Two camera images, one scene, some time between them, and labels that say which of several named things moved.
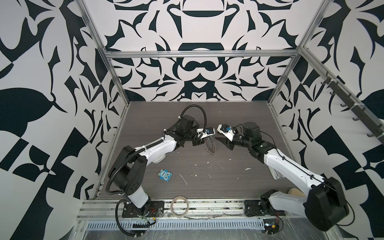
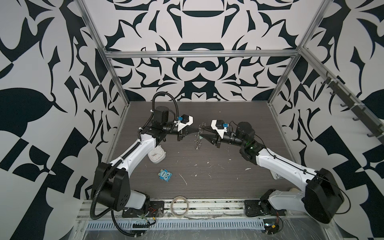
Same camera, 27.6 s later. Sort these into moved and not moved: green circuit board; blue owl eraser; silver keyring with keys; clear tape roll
Moved: silver keyring with keys
Not moved: blue owl eraser; clear tape roll; green circuit board
